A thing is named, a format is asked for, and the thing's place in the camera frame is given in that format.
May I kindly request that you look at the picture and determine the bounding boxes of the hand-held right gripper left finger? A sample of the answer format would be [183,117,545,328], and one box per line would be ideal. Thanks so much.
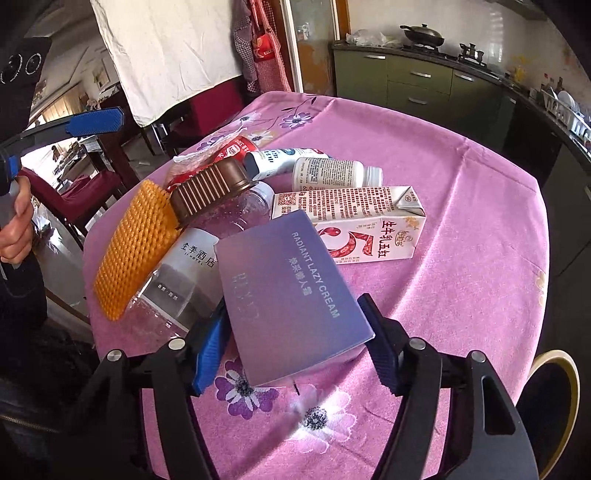
[51,305,232,480]

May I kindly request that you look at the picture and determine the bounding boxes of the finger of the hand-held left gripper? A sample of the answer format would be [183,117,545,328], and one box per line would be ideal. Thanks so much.
[0,107,125,153]

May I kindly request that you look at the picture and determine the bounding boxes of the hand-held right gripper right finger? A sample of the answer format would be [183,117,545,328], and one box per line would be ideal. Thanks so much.
[356,293,541,480]

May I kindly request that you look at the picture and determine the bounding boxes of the clear plastic water bottle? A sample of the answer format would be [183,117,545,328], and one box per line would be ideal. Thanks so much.
[122,181,274,344]

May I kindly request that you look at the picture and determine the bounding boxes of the purple cream box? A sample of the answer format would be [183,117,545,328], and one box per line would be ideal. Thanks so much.
[213,210,375,387]

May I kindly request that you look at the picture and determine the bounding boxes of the white red milk carton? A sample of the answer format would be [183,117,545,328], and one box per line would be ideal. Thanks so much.
[270,185,426,265]

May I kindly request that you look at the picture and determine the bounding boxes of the orange foam net sleeve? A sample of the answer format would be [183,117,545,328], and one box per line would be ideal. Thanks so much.
[93,180,181,321]

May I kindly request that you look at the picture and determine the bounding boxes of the brown ribbed lid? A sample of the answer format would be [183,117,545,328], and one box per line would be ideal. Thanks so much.
[170,159,258,230]

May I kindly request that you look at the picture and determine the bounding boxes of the red soda can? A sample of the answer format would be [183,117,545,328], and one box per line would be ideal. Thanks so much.
[166,136,262,192]

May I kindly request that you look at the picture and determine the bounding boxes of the yellow rimmed trash bin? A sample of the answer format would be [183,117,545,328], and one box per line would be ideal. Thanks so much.
[515,349,581,480]

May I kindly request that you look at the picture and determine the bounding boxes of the person's left hand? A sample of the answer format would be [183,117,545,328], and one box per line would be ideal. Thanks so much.
[0,175,35,273]

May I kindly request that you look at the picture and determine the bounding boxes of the dark red chair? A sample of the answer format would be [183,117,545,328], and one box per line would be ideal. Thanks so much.
[18,134,139,250]
[139,85,245,158]

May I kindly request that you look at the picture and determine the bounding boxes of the white hanging cloth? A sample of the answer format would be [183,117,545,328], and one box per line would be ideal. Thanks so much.
[90,0,252,127]

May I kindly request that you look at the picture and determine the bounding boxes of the crumpled clear plastic wrapper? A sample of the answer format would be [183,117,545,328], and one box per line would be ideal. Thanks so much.
[173,138,232,185]

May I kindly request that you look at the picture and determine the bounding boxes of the pink floral tablecloth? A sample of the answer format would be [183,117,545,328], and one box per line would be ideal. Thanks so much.
[83,91,550,480]

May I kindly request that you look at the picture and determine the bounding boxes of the dark checked apron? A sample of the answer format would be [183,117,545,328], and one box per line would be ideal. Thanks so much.
[231,0,259,81]

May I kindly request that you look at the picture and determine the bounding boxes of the white pill bottle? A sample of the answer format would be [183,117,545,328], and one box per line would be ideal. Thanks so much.
[292,157,384,191]

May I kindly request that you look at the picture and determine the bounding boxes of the red checked apron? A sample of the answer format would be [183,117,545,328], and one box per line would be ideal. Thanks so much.
[247,0,294,93]

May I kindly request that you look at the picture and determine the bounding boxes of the white blue tube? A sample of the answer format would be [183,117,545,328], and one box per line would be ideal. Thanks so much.
[243,148,329,182]

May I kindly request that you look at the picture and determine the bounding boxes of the person's dark jacket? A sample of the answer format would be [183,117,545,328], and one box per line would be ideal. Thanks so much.
[0,258,107,480]

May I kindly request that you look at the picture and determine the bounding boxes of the frosted glass sliding door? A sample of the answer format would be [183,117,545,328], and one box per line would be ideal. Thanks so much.
[286,0,349,93]

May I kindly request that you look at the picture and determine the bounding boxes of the green kitchen cabinet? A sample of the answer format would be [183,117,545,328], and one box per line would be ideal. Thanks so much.
[332,46,591,259]

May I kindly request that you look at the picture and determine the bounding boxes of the clear plastic bag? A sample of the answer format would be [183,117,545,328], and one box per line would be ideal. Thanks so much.
[345,28,402,48]

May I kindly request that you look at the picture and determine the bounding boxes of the black kitchen countertop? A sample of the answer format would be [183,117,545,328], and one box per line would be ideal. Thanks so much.
[330,41,591,158]

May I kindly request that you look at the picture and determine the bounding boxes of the white dish rack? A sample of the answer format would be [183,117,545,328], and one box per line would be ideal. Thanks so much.
[540,88,591,139]

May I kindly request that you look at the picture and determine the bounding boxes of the gas stove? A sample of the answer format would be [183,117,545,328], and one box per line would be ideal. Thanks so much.
[402,44,490,70]

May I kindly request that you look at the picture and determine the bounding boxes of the black wok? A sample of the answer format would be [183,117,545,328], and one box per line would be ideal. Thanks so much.
[399,24,446,49]

